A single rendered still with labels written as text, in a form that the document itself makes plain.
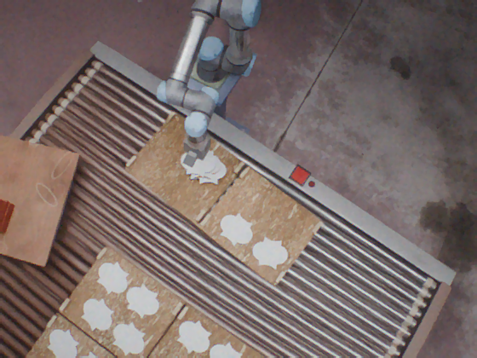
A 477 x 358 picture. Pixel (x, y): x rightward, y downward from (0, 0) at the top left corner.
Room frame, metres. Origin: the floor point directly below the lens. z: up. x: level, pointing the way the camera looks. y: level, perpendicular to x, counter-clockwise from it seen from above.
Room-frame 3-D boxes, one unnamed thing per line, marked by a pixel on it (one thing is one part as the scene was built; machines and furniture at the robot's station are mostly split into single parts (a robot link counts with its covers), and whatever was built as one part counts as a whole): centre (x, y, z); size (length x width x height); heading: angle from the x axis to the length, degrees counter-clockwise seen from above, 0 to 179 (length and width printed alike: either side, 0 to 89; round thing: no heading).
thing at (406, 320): (0.53, 0.02, 0.90); 1.95 x 0.05 x 0.05; 67
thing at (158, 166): (0.65, 0.26, 0.93); 0.41 x 0.35 x 0.02; 64
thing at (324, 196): (0.78, -0.08, 0.89); 2.08 x 0.08 x 0.06; 67
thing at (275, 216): (0.46, -0.12, 0.93); 0.41 x 0.35 x 0.02; 64
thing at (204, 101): (0.76, 0.20, 1.36); 0.11 x 0.11 x 0.08; 83
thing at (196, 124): (0.66, 0.20, 1.37); 0.09 x 0.08 x 0.11; 173
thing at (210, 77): (1.17, 0.26, 0.94); 0.15 x 0.15 x 0.10
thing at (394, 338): (0.44, 0.06, 0.90); 1.95 x 0.05 x 0.05; 67
